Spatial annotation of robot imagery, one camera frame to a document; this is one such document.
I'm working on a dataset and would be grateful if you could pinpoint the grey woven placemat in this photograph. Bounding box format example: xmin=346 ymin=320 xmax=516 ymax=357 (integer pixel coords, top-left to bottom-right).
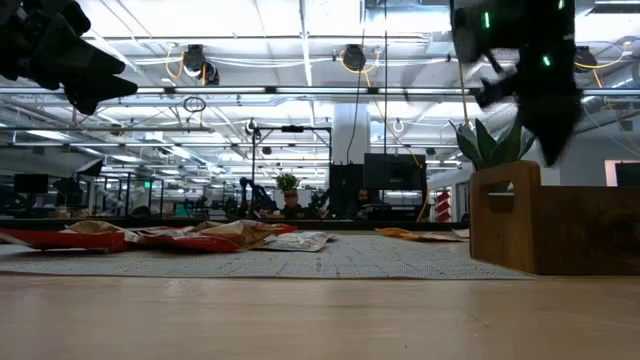
xmin=0 ymin=232 xmax=535 ymax=281

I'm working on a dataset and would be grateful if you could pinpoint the white building column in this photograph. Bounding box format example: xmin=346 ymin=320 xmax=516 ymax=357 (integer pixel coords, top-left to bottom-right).
xmin=332 ymin=102 xmax=371 ymax=166

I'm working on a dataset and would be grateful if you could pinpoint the red tea packet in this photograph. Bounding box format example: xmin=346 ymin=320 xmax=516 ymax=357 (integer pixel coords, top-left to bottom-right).
xmin=0 ymin=227 xmax=132 ymax=254
xmin=127 ymin=232 xmax=244 ymax=254

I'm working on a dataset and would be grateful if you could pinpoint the red white striped sign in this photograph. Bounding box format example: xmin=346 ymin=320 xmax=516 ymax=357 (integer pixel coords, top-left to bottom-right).
xmin=435 ymin=189 xmax=452 ymax=223

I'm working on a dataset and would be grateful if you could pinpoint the wooden compartment organizer box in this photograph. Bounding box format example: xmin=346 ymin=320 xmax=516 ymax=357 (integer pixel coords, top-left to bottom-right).
xmin=469 ymin=160 xmax=640 ymax=275

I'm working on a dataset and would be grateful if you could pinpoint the black monitor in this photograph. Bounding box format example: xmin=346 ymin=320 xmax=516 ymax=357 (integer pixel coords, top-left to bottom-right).
xmin=363 ymin=153 xmax=427 ymax=191

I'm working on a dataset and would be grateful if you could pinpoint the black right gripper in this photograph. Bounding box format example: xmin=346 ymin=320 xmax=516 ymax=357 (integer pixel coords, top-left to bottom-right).
xmin=474 ymin=39 xmax=584 ymax=169

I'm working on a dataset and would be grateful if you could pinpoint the black background robot stand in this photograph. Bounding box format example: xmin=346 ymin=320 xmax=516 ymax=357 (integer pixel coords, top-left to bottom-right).
xmin=251 ymin=125 xmax=333 ymax=219

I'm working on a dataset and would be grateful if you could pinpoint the snake plant in white pot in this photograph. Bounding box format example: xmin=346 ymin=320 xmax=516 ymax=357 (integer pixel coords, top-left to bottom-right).
xmin=448 ymin=117 xmax=539 ymax=171

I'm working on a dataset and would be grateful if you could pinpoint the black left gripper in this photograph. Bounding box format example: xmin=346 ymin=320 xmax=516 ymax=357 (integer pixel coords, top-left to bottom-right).
xmin=0 ymin=0 xmax=139 ymax=115

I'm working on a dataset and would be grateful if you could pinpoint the person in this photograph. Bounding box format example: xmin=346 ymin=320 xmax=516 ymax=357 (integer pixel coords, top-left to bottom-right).
xmin=279 ymin=189 xmax=306 ymax=220
xmin=349 ymin=187 xmax=381 ymax=221

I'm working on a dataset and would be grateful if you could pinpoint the black hanging cable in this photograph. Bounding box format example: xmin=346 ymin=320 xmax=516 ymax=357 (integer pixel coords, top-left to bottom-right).
xmin=381 ymin=0 xmax=389 ymax=154

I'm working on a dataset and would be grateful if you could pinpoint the small green background plant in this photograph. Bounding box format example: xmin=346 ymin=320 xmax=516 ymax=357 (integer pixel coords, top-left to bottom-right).
xmin=275 ymin=173 xmax=300 ymax=197

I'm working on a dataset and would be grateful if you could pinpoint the black ceiling cable reel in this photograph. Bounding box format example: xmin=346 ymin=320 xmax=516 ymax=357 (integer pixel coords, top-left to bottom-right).
xmin=182 ymin=43 xmax=221 ymax=86
xmin=341 ymin=43 xmax=368 ymax=72
xmin=573 ymin=45 xmax=599 ymax=69

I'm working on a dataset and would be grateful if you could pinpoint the long overhead light bar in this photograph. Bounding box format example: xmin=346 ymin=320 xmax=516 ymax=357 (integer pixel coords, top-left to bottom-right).
xmin=0 ymin=85 xmax=640 ymax=97

